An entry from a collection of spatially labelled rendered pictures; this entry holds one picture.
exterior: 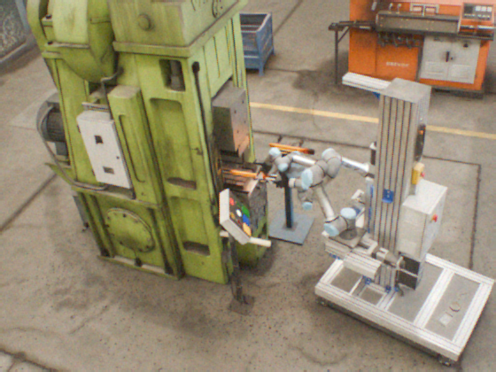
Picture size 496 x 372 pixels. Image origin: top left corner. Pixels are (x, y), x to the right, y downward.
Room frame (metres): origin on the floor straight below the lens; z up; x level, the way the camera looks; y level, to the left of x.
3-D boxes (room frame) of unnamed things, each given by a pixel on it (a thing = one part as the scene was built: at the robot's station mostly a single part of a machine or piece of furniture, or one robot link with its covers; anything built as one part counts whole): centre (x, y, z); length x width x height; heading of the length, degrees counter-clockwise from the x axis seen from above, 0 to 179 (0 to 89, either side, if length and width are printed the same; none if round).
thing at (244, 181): (3.60, 0.12, 0.96); 0.42 x 0.20 x 0.09; 62
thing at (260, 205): (3.66, 0.11, 0.69); 0.56 x 0.38 x 0.45; 62
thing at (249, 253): (3.66, 0.11, 0.23); 0.55 x 0.37 x 0.47; 62
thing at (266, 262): (3.48, -0.10, 0.01); 0.58 x 0.39 x 0.01; 152
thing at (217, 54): (3.71, 0.23, 2.06); 0.44 x 0.41 x 0.47; 62
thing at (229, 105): (3.64, 0.10, 1.56); 0.42 x 0.39 x 0.40; 62
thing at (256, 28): (7.72, -0.13, 0.36); 1.20 x 0.80 x 0.72; 69
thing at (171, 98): (3.42, 0.39, 1.15); 0.44 x 0.26 x 2.30; 62
